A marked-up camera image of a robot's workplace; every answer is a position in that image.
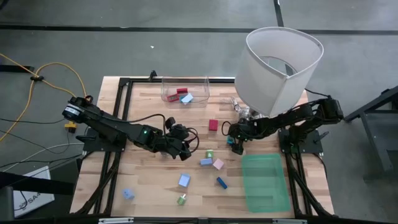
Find white power adapter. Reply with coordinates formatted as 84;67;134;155
180;93;195;105

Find silver edge bracket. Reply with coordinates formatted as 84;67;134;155
98;217;134;224
272;218;308;224

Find silver table lamp white shade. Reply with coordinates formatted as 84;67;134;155
234;26;325;125

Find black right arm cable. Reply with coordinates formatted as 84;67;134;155
221;120;233;137

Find black floor bar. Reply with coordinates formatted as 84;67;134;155
0;64;35;73

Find white floor cable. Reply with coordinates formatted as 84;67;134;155
0;142;85;174

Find yellow floor cable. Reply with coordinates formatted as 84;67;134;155
0;52;94;144

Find light blue wall charger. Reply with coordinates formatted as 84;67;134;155
121;188;136;200

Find clear plastic bin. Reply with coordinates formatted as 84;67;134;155
160;76;210;109

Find white lamp power cord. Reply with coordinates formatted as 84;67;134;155
222;95;249;118

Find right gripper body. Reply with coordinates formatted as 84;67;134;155
226;122;250;156

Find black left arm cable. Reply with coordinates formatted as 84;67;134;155
118;113;200;155

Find black flat beam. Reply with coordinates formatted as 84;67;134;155
0;170;75;196

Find white printed box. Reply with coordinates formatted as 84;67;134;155
12;166;55;218

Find black metal stand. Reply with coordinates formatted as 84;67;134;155
343;85;398;183

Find black metal table frame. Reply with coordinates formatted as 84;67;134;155
73;77;335;218

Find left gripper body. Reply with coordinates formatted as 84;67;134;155
160;116;193;161

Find translucent teal plastic tray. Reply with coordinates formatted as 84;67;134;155
241;153;292;214

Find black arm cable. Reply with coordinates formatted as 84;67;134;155
118;113;200;155
221;120;233;137

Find yellow cable plug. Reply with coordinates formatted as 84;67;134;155
64;121;78;134

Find black floor cable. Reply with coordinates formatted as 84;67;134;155
0;129;80;155
0;117;68;124

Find light blue multi-port charger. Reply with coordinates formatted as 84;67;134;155
178;173;192;188

